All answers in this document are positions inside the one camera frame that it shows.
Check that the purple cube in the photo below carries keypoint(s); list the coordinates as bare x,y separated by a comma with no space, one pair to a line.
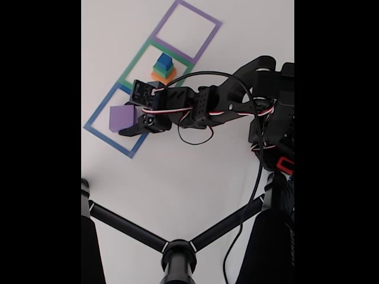
121,118

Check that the orange cube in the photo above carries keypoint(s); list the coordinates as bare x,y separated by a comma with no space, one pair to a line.
163,76

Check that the green cube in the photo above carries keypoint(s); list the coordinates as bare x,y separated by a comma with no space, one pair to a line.
161,71

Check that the small blue cube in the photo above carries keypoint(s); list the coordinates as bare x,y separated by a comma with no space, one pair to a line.
164,60

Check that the blue tape square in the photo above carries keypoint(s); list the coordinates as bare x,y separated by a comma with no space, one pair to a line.
97,115

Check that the green tape square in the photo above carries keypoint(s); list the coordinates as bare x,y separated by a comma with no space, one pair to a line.
133,62

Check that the purple tape square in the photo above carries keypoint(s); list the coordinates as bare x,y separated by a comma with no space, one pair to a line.
213,32

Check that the red clamp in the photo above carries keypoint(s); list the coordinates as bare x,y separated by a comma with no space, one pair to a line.
285,165

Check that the black tripod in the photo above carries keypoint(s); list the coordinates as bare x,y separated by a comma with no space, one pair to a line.
177,260

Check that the gripper camera board, blue mount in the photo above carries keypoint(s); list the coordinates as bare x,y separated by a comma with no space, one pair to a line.
143,93

